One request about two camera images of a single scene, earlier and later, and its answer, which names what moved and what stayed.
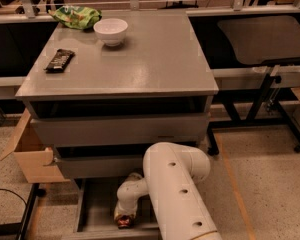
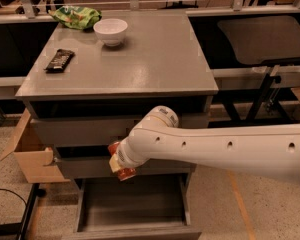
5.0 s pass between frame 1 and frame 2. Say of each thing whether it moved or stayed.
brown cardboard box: stayed
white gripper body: moved
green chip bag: stayed
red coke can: moved
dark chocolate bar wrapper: stayed
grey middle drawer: stayed
